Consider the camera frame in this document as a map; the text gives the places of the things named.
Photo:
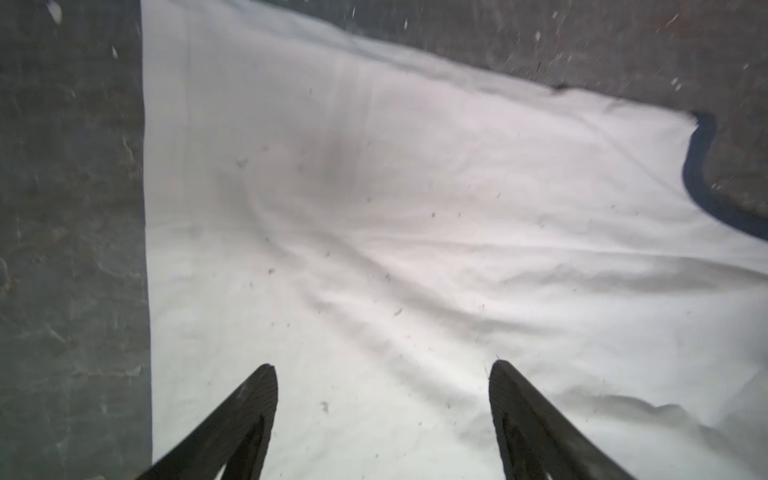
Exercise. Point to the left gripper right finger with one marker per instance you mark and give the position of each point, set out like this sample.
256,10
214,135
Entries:
535,440

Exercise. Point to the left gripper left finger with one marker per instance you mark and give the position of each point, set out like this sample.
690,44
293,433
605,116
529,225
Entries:
232,442

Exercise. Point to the white tank top navy trim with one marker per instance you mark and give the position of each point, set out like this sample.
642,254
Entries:
381,225

